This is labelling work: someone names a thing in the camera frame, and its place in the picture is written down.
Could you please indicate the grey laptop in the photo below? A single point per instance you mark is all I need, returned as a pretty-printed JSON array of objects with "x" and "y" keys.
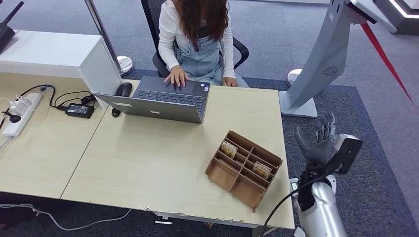
[{"x": 157, "y": 109}]

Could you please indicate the black wall plug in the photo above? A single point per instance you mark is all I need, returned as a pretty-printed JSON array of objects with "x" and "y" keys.
[{"x": 13, "y": 118}]

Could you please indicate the white desk cabinet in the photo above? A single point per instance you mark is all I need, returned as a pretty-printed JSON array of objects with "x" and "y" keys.
[{"x": 49, "y": 50}]

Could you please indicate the round chrome stanchion base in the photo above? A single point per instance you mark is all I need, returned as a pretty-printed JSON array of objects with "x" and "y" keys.
[{"x": 292, "y": 76}]

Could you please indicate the chrome stanchion post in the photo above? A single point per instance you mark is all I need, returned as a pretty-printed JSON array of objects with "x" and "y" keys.
[{"x": 104, "y": 34}]

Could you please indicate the person's left hand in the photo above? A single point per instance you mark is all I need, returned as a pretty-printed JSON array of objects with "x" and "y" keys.
[{"x": 229, "y": 82}]

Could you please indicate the red barrier belt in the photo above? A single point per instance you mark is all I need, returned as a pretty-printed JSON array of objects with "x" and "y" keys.
[{"x": 379, "y": 49}]

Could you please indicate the black office chair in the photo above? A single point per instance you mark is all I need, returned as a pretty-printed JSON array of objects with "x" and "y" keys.
[{"x": 244, "y": 52}]

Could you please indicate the grey desk frame rail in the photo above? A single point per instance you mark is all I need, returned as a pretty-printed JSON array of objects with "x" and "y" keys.
[{"x": 196, "y": 218}]

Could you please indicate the person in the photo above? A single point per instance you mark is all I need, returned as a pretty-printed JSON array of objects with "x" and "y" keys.
[{"x": 199, "y": 55}]

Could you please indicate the white charger block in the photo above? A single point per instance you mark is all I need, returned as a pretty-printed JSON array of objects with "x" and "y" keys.
[{"x": 21, "y": 106}]

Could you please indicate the brown wooden card organizer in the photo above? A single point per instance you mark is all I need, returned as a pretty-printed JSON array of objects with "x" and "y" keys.
[{"x": 229, "y": 176}]

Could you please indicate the black power adapter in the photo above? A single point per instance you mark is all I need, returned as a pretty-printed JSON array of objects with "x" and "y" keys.
[{"x": 78, "y": 110}]

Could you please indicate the black router with antenna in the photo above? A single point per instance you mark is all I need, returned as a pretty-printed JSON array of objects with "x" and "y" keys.
[{"x": 5, "y": 36}]

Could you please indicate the gold printed room key card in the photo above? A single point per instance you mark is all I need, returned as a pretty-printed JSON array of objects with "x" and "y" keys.
[
  {"x": 262, "y": 170},
  {"x": 229, "y": 150}
]

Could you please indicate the person's right hand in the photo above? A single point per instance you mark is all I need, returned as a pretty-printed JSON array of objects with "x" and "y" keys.
[{"x": 178, "y": 77}]

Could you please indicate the black computer mouse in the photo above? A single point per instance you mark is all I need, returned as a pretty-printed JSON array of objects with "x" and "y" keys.
[{"x": 124, "y": 90}]

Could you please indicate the grey kiosk stand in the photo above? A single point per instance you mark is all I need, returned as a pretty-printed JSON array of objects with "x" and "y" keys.
[{"x": 324, "y": 49}]

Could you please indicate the white power strip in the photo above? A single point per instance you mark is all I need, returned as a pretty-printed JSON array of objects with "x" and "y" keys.
[{"x": 19, "y": 126}]

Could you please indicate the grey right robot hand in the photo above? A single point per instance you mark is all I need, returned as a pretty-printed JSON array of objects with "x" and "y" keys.
[{"x": 319, "y": 152}]

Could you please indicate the dark platform with light strip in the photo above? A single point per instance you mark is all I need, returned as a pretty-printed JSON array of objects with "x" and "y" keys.
[{"x": 406, "y": 21}]

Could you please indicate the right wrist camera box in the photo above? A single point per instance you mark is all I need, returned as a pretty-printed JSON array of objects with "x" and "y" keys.
[{"x": 347, "y": 152}]

